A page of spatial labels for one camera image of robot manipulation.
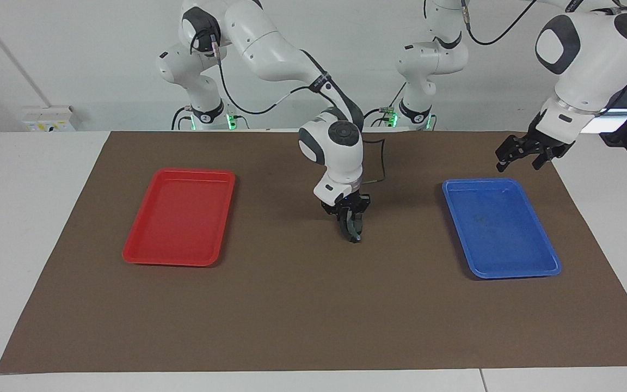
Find long curved grey brake pad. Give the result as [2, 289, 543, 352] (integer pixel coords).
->
[346, 213, 363, 244]

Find blue plastic tray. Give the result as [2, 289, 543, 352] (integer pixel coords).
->
[442, 178, 562, 280]

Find brown table mat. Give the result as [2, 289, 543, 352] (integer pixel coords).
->
[0, 131, 627, 374]

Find red plastic tray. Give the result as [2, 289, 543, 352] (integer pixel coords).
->
[122, 168, 236, 267]

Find black left base cable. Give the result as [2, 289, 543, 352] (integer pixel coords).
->
[361, 82, 408, 129]

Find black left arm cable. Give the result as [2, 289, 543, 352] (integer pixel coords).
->
[462, 0, 538, 46]

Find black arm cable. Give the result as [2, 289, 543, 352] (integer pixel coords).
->
[462, 0, 538, 46]
[190, 27, 386, 183]

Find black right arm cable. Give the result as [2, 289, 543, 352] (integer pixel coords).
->
[190, 27, 386, 183]

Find white wall socket box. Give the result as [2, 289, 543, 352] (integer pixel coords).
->
[22, 106, 75, 133]

